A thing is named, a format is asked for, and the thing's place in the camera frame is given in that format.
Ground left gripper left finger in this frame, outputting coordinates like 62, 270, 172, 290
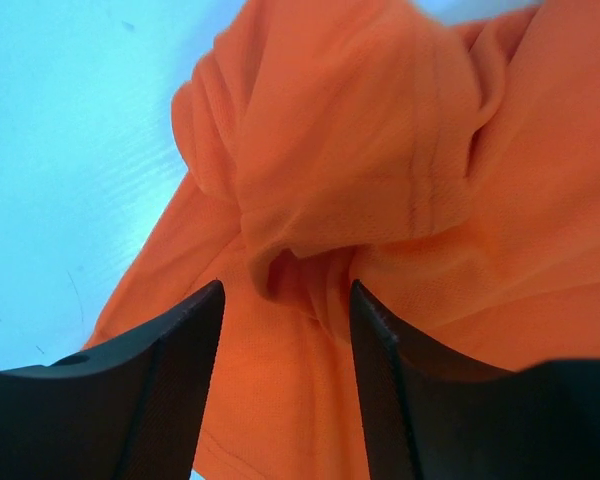
0, 281, 225, 479

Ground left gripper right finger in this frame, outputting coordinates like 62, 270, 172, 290
350, 282, 600, 479

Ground orange mesh shorts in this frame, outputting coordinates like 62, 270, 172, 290
90, 1, 600, 479

